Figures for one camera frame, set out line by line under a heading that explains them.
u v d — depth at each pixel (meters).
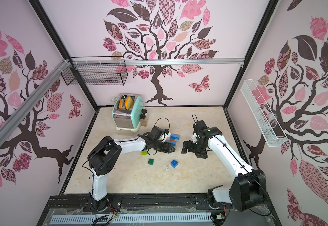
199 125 0.65
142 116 1.02
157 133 0.76
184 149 0.71
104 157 0.51
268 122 0.74
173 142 0.95
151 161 0.87
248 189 0.40
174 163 0.85
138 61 0.92
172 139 0.95
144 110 1.05
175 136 0.99
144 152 0.93
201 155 0.71
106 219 0.72
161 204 0.76
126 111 0.94
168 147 0.83
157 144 0.81
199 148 0.67
